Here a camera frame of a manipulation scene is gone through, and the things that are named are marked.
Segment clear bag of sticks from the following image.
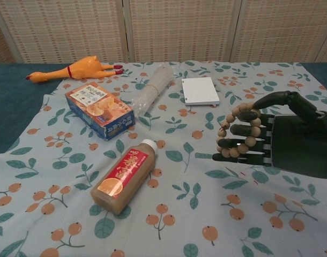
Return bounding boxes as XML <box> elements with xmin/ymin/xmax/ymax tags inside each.
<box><xmin>132</xmin><ymin>63</ymin><xmax>176</xmax><ymax>117</ymax></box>

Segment woven folding screen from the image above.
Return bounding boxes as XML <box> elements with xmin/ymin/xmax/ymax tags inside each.
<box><xmin>0</xmin><ymin>0</ymin><xmax>327</xmax><ymax>65</ymax></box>

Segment white flat box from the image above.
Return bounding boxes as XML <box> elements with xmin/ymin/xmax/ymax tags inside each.
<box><xmin>181</xmin><ymin>77</ymin><xmax>221</xmax><ymax>107</ymax></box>

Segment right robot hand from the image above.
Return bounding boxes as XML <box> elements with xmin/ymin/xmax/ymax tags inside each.
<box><xmin>212</xmin><ymin>90</ymin><xmax>327</xmax><ymax>180</ymax></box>

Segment orange rubber chicken toy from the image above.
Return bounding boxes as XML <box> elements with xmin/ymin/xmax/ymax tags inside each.
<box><xmin>26</xmin><ymin>55</ymin><xmax>125</xmax><ymax>84</ymax></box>

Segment floral patterned tablecloth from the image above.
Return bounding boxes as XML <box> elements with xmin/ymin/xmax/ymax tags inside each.
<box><xmin>0</xmin><ymin>61</ymin><xmax>327</xmax><ymax>257</ymax></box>

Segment wooden bead bracelet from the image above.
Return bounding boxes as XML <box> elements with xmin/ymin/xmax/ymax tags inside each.
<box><xmin>216</xmin><ymin>102</ymin><xmax>262</xmax><ymax>159</ymax></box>

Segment brown drink bottle red label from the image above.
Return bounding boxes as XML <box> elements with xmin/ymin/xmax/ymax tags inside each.
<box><xmin>90</xmin><ymin>139</ymin><xmax>159</xmax><ymax>216</ymax></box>

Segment orange and blue snack box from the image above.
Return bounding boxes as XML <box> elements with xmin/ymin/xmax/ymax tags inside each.
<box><xmin>65</xmin><ymin>84</ymin><xmax>136</xmax><ymax>141</ymax></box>

